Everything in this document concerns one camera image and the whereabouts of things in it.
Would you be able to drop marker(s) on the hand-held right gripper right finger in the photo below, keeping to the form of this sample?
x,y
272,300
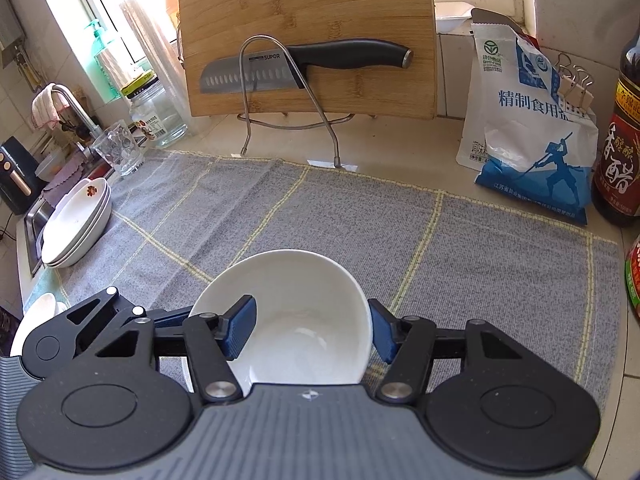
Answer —
x,y
382,335

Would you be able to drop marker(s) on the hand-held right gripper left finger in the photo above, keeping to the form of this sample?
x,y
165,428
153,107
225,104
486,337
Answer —
x,y
242,332

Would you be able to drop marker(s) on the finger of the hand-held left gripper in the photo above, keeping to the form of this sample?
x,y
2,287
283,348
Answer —
x,y
102,302

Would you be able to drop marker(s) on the white flower print bowl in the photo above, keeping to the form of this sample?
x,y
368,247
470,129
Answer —
x,y
27,320
300,320

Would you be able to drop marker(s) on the large white fruit print plate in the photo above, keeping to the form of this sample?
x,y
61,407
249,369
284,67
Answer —
x,y
70,253

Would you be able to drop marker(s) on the deep white fruit print plate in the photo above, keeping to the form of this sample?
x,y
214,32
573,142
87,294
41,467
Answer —
x,y
80,205

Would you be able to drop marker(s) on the steel sink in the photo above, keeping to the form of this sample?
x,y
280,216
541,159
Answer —
x,y
32,230

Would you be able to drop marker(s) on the grey blue checked towel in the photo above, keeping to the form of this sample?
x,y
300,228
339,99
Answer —
x,y
400,220

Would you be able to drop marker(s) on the purple cloth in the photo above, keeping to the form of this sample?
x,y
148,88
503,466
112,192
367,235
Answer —
x,y
65,185

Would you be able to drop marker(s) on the clear plastic container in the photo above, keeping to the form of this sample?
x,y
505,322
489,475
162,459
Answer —
x,y
50,167

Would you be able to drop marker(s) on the black kitchen appliance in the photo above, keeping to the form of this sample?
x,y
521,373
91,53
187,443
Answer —
x,y
15,180

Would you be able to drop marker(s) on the patterned drinking glass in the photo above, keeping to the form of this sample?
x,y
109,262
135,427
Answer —
x,y
117,150

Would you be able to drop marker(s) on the white paper scrap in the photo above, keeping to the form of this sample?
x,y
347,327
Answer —
x,y
320,163

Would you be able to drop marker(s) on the glass jar with lid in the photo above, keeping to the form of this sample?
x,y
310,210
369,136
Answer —
x,y
155,120

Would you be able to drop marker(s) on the metal faucet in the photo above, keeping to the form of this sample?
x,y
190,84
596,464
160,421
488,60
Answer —
x,y
82,112

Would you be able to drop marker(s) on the pink cloth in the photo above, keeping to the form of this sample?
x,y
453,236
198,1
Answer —
x,y
45,112

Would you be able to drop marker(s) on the plastic bag roll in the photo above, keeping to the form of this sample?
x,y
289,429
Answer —
x,y
112,70

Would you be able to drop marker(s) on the white blue salt bag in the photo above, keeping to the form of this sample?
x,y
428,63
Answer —
x,y
525,150

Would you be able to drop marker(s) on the red label bottle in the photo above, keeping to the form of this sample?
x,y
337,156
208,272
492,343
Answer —
x,y
634,280

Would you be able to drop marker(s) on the green soap dispenser bottle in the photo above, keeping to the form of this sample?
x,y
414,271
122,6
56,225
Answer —
x,y
102,42

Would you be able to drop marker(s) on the stack of clear plastic cups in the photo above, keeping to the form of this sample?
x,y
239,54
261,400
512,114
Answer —
x,y
150,45

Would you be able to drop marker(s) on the dark vinegar bottle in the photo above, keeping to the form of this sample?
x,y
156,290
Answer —
x,y
617,160

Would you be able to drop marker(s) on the gold binder clip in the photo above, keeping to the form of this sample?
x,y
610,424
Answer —
x,y
582,92
567,80

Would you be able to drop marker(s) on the bamboo cutting board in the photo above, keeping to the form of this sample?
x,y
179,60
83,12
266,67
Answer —
x,y
300,5

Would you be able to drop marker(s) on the grey wall box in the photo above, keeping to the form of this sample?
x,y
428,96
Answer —
x,y
10,25

